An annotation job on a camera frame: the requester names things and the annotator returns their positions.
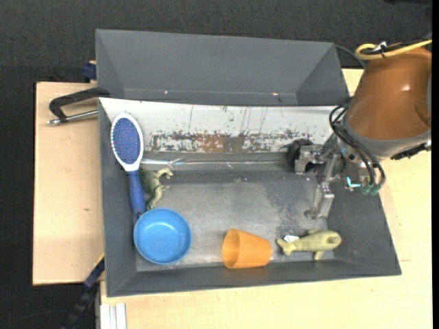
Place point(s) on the green toy dinosaur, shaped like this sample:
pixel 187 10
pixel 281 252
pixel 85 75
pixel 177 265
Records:
pixel 154 187

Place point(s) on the blue and white hairbrush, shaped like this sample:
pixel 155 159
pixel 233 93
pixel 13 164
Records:
pixel 127 142

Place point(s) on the black ribbed round object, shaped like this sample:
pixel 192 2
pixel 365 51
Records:
pixel 294 149

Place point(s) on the blue bowl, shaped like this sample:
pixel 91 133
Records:
pixel 161 236

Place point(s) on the orange plastic cup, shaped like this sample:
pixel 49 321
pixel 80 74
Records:
pixel 248 250

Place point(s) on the grey metal bin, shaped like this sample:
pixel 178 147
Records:
pixel 219 67

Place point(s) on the pale green toy fish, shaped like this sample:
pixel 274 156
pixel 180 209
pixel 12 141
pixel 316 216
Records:
pixel 313 242

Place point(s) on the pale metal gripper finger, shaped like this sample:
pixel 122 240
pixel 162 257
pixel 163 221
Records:
pixel 307 159
pixel 324 201

